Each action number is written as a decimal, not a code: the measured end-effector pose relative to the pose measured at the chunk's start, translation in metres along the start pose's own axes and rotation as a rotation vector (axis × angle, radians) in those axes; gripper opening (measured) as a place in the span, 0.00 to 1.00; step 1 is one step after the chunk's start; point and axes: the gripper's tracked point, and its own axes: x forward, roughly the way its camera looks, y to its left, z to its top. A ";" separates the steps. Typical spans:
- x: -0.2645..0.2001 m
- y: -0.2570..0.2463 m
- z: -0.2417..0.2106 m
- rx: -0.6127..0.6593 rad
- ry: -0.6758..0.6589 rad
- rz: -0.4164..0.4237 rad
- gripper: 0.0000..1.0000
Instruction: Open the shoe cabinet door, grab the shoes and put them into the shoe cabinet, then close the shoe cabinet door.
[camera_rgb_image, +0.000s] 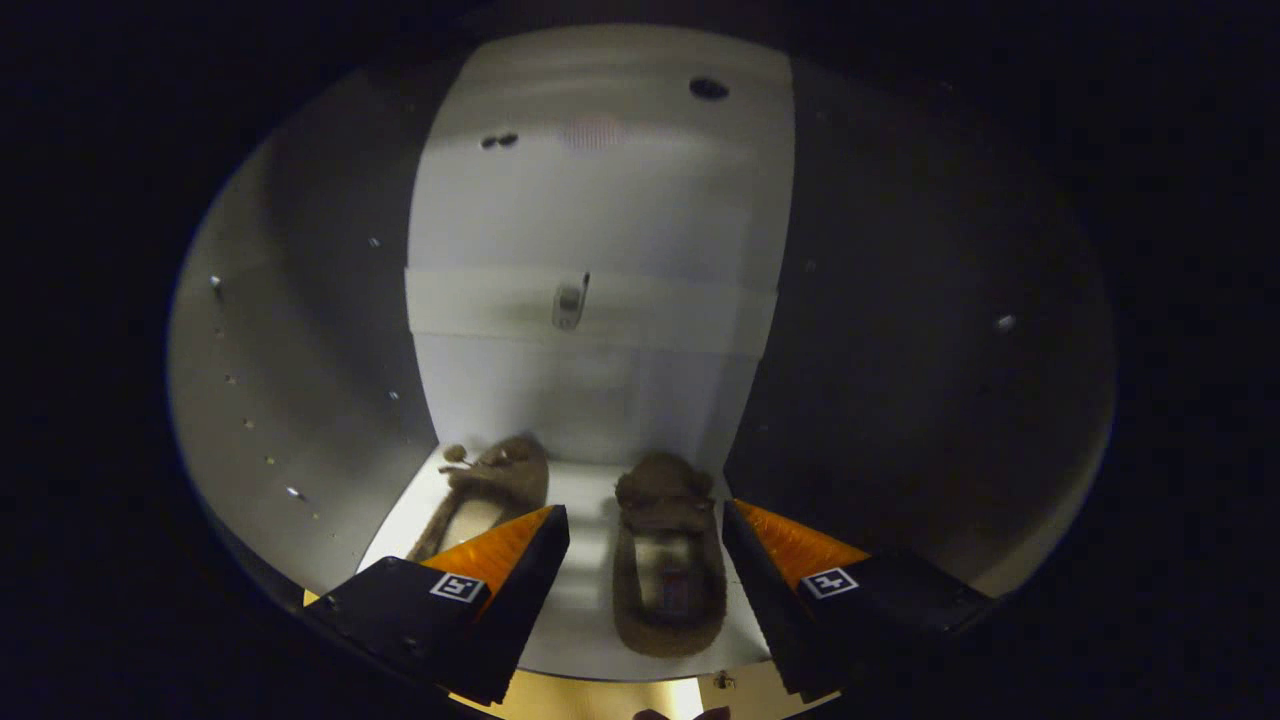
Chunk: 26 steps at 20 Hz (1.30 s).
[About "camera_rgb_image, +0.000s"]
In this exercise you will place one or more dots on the brown suede shoe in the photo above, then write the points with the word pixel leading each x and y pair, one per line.
pixel 665 500
pixel 505 475

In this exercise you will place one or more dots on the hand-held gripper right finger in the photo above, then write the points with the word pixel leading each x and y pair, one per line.
pixel 775 620

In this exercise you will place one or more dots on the dark grey shoe cabinet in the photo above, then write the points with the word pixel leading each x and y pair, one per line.
pixel 600 220

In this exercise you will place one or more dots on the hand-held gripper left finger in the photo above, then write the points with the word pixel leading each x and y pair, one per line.
pixel 505 630

